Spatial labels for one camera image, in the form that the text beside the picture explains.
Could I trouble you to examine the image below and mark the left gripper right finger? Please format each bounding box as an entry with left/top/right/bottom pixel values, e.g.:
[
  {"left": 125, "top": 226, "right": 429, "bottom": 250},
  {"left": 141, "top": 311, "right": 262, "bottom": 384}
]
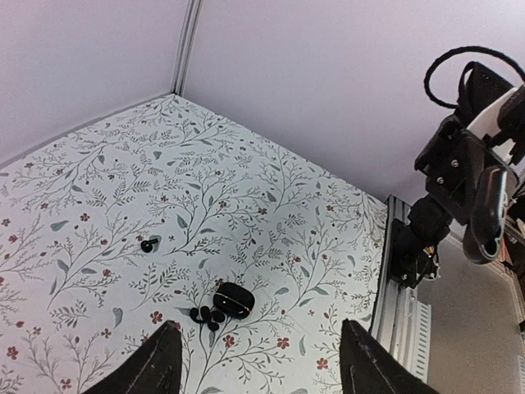
[{"left": 339, "top": 319, "right": 437, "bottom": 394}]

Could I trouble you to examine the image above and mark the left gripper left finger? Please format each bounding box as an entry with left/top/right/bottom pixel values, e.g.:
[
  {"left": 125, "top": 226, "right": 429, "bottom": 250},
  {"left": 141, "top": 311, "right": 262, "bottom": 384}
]
[{"left": 86, "top": 320, "right": 183, "bottom": 394}]

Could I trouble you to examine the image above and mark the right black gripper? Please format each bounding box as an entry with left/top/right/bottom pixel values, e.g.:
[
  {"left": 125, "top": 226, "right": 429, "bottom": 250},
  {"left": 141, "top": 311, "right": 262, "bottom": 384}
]
[{"left": 414, "top": 115, "right": 518, "bottom": 225}]

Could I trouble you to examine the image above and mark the black ear hook earbud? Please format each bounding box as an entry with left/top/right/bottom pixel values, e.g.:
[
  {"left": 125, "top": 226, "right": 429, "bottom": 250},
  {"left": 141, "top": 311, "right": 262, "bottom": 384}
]
[{"left": 189, "top": 305, "right": 210, "bottom": 324}]

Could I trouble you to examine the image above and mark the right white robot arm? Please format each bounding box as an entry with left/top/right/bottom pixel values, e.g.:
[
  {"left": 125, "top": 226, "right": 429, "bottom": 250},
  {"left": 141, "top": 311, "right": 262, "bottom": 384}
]
[{"left": 390, "top": 115, "right": 518, "bottom": 288}]

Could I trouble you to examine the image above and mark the black earbud charging case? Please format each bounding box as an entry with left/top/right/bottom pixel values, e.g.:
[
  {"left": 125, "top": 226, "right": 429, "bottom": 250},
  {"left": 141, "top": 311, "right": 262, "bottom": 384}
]
[{"left": 212, "top": 282, "right": 255, "bottom": 320}]

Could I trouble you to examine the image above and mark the black earbud with stem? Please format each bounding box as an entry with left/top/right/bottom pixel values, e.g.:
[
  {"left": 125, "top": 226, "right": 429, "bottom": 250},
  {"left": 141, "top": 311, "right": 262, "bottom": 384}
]
[{"left": 140, "top": 237, "right": 160, "bottom": 254}]

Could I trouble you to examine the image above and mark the floral patterned table mat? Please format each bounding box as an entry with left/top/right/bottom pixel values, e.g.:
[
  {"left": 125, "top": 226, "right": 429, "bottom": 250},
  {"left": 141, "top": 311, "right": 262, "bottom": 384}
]
[{"left": 1, "top": 95, "right": 387, "bottom": 393}]

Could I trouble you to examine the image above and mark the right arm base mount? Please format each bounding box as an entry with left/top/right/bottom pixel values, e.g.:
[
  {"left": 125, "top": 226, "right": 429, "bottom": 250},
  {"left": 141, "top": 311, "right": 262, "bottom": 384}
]
[{"left": 389, "top": 219, "right": 440, "bottom": 289}]

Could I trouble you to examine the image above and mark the left aluminium frame post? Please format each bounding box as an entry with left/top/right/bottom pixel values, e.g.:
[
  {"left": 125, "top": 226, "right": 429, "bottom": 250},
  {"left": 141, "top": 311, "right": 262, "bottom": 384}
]
[{"left": 171, "top": 0, "right": 203, "bottom": 96}]

